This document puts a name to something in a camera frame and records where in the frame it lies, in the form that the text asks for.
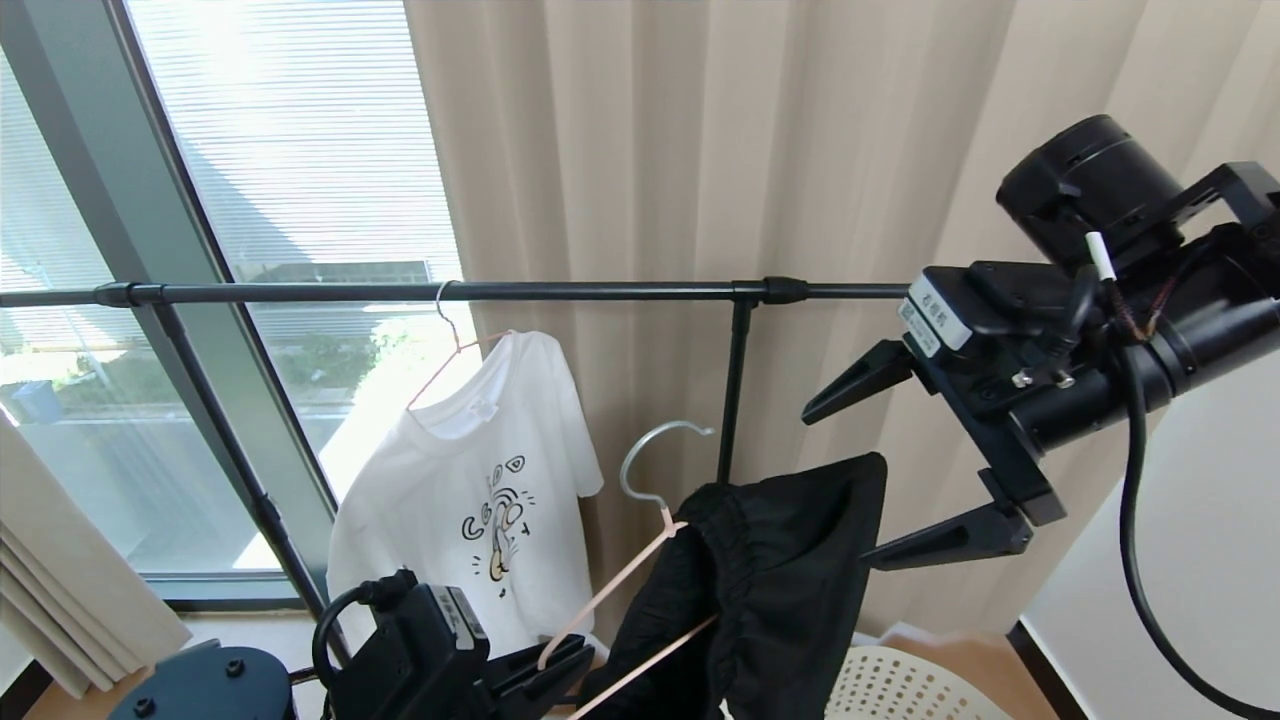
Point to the white laundry basket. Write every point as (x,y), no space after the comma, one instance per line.
(900,690)

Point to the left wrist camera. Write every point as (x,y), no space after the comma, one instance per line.
(420,630)

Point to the white printed t-shirt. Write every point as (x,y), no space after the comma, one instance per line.
(450,480)

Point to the black garment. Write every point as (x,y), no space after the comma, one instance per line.
(780,600)

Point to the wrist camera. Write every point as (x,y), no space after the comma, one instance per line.
(1000,300)
(420,630)

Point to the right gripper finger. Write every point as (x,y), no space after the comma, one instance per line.
(960,540)
(860,385)

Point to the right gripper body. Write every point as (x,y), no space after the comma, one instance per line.
(1100,400)

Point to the pink clothes hanger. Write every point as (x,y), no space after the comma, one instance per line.
(640,560)
(447,325)

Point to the beige curtain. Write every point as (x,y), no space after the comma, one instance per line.
(70,600)
(750,150)

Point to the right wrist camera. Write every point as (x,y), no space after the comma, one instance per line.
(1000,300)

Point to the black clothes rack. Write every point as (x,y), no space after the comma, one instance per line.
(600,291)

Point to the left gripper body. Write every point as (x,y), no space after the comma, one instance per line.
(450,705)

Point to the window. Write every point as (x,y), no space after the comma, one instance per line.
(300,150)

